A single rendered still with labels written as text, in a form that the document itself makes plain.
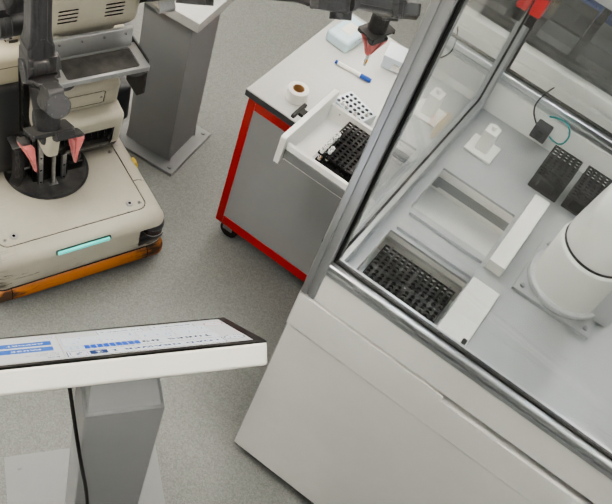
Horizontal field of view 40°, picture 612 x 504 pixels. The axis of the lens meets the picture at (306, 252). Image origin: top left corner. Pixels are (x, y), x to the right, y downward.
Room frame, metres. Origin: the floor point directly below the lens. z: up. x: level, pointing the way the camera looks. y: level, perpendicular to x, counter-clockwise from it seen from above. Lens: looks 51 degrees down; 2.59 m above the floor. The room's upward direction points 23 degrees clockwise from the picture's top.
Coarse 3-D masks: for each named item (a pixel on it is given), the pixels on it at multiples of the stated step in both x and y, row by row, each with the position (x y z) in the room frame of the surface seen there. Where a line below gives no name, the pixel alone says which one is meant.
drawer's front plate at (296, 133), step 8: (328, 96) 1.94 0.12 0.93; (336, 96) 1.97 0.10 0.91; (320, 104) 1.90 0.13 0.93; (328, 104) 1.93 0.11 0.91; (312, 112) 1.85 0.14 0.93; (320, 112) 1.89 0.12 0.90; (328, 112) 1.96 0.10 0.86; (304, 120) 1.81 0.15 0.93; (312, 120) 1.85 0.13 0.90; (320, 120) 1.92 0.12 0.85; (296, 128) 1.76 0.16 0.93; (304, 128) 1.81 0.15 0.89; (312, 128) 1.88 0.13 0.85; (288, 136) 1.72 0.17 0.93; (296, 136) 1.78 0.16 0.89; (304, 136) 1.84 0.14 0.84; (280, 144) 1.71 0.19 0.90; (296, 144) 1.80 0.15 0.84; (280, 152) 1.71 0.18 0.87; (280, 160) 1.72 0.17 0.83
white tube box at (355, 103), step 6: (342, 96) 2.12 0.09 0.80; (348, 96) 2.14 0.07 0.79; (354, 96) 2.15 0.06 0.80; (336, 102) 2.09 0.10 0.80; (348, 102) 2.11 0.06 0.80; (354, 102) 2.12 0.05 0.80; (360, 102) 2.13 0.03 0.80; (348, 108) 2.08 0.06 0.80; (354, 108) 2.09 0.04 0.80; (360, 108) 2.11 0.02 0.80; (366, 108) 2.12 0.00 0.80; (360, 114) 2.08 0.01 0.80; (372, 114) 2.10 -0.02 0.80; (366, 120) 2.07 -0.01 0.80; (372, 120) 2.09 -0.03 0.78
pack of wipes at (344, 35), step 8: (352, 16) 2.53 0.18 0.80; (344, 24) 2.47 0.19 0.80; (352, 24) 2.49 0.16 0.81; (360, 24) 2.51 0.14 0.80; (328, 32) 2.40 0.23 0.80; (336, 32) 2.41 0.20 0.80; (344, 32) 2.43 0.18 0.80; (352, 32) 2.44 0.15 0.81; (328, 40) 2.40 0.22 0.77; (336, 40) 2.39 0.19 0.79; (344, 40) 2.39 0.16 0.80; (352, 40) 2.41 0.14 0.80; (360, 40) 2.45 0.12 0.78; (344, 48) 2.38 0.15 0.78
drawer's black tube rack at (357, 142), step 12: (348, 132) 1.87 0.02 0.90; (336, 144) 1.80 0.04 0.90; (348, 144) 1.85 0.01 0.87; (360, 144) 1.84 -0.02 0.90; (324, 156) 1.74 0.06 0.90; (336, 156) 1.75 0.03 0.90; (348, 156) 1.77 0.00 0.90; (360, 156) 1.80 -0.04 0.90; (336, 168) 1.74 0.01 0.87; (348, 168) 1.73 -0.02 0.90; (348, 180) 1.71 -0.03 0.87
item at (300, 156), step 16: (336, 112) 1.95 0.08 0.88; (320, 128) 1.90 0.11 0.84; (336, 128) 1.93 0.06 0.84; (368, 128) 1.92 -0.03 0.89; (288, 144) 1.73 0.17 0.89; (304, 144) 1.81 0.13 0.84; (320, 144) 1.84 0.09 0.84; (288, 160) 1.72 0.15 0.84; (304, 160) 1.71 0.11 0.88; (320, 176) 1.69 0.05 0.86; (336, 176) 1.69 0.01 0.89; (336, 192) 1.67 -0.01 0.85
